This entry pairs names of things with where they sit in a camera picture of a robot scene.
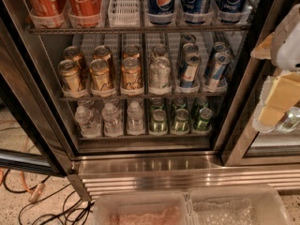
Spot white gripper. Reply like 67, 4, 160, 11
252, 70, 300, 133

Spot redbull can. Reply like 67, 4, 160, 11
180, 53, 202, 88
209, 41, 230, 60
178, 43, 199, 67
204, 52, 232, 91
180, 34, 196, 46

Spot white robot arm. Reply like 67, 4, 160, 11
250, 4, 300, 133

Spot right fridge glass door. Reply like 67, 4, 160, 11
222, 60, 300, 166

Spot front green can right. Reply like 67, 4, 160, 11
193, 107, 213, 131

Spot back green can right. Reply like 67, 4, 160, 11
191, 96, 209, 115

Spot front green can middle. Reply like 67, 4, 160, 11
172, 109, 189, 133

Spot front green can left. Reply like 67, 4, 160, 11
150, 109, 167, 134

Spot back green can left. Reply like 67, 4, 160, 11
150, 97, 165, 113

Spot front silver can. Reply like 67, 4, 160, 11
150, 57, 171, 89

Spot silver can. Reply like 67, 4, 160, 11
150, 44, 169, 60
150, 57, 171, 89

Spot back silver can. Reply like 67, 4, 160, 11
150, 44, 169, 60

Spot gold can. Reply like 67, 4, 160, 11
64, 46, 88, 79
93, 45, 115, 77
121, 57, 143, 90
122, 45, 141, 59
89, 58, 113, 92
58, 59, 84, 92

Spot empty white shelf tray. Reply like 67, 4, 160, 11
108, 0, 140, 27

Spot front gold can leftmost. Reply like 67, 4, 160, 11
58, 59, 84, 92

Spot back gold can leftmost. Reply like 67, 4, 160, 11
64, 46, 88, 79

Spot right coca-cola can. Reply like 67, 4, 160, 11
64, 0, 104, 19

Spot open fridge glass door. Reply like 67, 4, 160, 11
0, 0, 73, 176

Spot right clear plastic bin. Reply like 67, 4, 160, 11
187, 186, 293, 225

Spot clear plastic bin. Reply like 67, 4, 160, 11
187, 186, 293, 225
93, 191, 190, 225

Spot right water bottle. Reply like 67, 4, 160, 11
127, 100, 144, 135

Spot water bottle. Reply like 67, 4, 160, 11
75, 106, 101, 139
101, 102, 123, 137
127, 100, 144, 135

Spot middle water bottle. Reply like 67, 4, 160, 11
101, 102, 123, 137

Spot left water bottle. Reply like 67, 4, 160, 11
75, 106, 101, 139

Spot left clear plastic bin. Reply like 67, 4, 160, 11
93, 191, 190, 225

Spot middle wire shelf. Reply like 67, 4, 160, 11
60, 92, 226, 101

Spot wire shelf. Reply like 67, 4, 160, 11
60, 92, 226, 101
28, 24, 250, 35

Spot top wire shelf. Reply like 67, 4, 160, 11
28, 24, 250, 35

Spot black floor cables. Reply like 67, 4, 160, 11
2, 169, 96, 225

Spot orange extension cord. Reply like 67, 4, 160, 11
0, 119, 46, 203

